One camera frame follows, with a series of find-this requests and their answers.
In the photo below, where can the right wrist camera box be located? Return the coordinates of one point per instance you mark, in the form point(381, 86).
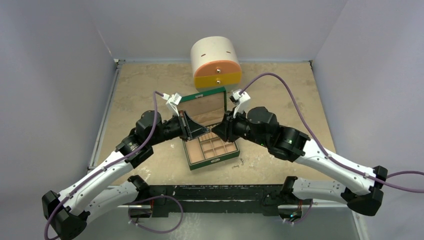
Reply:
point(241, 101)

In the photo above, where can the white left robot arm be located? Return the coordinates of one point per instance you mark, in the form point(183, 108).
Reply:
point(69, 211)

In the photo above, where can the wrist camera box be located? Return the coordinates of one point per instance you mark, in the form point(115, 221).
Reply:
point(172, 102)
point(241, 101)

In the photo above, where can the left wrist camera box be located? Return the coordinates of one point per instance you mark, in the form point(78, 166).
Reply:
point(172, 102)

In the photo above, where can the green jewelry box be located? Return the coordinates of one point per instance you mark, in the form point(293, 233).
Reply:
point(207, 108)

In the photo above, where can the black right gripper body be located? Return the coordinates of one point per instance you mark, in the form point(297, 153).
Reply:
point(227, 125)

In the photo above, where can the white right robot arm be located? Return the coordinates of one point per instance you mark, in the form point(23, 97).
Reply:
point(352, 184)

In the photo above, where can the green jewelry tray insert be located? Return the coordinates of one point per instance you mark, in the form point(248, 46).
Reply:
point(209, 149)

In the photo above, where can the small silver earring pair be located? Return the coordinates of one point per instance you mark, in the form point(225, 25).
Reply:
point(239, 164)

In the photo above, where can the white drawer cabinet orange yellow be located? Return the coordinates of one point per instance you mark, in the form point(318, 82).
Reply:
point(214, 64)

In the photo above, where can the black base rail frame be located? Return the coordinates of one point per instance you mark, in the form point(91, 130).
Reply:
point(267, 199)

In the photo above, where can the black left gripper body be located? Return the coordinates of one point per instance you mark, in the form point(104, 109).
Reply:
point(174, 128)

